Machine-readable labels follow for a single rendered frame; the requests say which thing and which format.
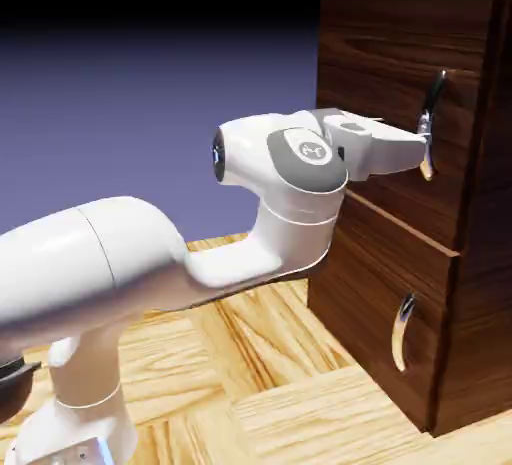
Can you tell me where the dark wood cabinet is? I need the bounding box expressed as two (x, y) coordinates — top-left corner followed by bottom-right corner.
(306, 0), (512, 439)

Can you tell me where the small dark wood cabinet door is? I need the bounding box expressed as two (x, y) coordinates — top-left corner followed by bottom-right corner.
(306, 189), (460, 434)

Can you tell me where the large dark wood cabinet door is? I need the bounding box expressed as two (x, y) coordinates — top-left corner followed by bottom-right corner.
(314, 0), (501, 255)

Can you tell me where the long curved metal handle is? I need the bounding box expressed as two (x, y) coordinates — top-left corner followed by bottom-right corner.
(415, 69), (449, 182)

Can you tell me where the short curved metal handle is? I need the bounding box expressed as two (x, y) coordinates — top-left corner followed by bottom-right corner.
(391, 292), (416, 373)

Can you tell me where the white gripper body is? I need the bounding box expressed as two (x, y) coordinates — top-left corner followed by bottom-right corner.
(346, 120), (428, 183)

